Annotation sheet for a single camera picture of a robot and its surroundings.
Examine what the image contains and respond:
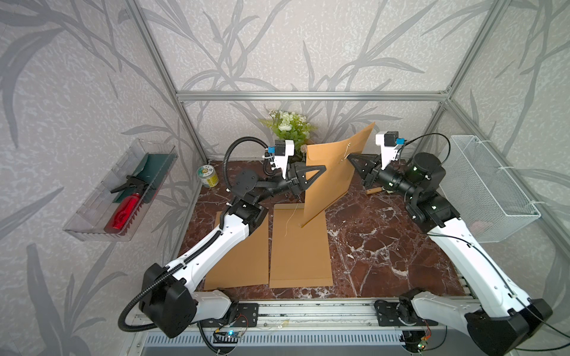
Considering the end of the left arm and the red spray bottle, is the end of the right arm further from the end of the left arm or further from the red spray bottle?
the red spray bottle

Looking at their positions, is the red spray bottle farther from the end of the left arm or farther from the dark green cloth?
the end of the left arm

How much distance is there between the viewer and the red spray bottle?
56cm

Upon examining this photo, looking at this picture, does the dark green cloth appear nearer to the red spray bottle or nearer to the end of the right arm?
the red spray bottle

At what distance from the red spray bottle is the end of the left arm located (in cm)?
38

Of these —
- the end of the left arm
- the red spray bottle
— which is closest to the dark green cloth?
the red spray bottle

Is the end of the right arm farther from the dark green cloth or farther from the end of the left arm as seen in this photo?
the dark green cloth

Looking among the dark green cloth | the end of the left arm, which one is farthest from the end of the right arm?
the dark green cloth

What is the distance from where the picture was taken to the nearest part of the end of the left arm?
1.74 ft
